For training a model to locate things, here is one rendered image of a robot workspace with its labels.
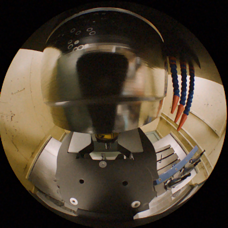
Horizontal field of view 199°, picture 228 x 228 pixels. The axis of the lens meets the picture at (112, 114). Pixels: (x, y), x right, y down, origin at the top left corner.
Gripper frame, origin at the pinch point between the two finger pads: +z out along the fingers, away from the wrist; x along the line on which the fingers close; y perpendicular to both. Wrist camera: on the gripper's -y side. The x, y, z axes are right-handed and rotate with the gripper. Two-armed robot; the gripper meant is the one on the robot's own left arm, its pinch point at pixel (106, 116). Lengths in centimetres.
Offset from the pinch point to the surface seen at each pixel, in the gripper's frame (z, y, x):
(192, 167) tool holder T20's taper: -18.9, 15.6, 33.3
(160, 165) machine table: -4, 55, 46
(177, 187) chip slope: -47, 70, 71
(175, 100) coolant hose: -2.3, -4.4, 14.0
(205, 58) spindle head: -8.3, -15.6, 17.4
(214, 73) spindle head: -9.6, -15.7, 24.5
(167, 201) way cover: -56, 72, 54
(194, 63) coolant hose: -5.3, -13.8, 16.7
